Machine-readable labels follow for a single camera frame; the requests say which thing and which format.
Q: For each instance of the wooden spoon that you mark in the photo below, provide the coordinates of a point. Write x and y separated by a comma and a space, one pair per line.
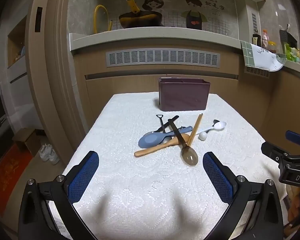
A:
173, 142

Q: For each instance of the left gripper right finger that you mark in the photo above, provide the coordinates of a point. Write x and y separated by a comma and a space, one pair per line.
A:
265, 219

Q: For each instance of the red floor mat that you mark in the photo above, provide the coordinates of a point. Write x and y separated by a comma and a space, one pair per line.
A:
12, 166

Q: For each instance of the metal shovel-shaped spoon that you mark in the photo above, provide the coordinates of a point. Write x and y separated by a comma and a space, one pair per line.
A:
163, 125

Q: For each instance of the purple plastic utensil holder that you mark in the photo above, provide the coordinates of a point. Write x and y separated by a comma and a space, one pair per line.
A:
183, 94

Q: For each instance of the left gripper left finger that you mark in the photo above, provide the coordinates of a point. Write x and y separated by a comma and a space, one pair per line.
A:
35, 217

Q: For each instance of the orange lid jar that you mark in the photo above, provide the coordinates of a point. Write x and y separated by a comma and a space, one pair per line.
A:
272, 47

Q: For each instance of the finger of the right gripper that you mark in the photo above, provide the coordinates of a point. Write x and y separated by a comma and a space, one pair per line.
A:
276, 154
293, 137

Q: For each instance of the black wok yellow handle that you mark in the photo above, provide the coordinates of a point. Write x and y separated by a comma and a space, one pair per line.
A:
139, 18

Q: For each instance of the translucent brown plastic spoon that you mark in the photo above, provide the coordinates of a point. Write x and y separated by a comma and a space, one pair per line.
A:
188, 154

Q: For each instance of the cardboard box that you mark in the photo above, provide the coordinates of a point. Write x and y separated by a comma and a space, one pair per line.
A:
27, 140

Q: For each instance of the white ball-handle spoon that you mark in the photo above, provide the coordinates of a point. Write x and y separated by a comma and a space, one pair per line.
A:
218, 126

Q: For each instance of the white sneakers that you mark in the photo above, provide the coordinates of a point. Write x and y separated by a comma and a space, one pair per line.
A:
47, 153

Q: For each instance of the blue plastic rice spoon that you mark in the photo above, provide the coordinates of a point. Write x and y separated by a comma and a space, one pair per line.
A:
154, 138

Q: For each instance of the green white hanging towel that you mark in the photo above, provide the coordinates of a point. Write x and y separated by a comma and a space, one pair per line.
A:
260, 58

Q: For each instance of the black knife block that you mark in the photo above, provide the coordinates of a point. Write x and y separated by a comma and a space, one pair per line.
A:
286, 37

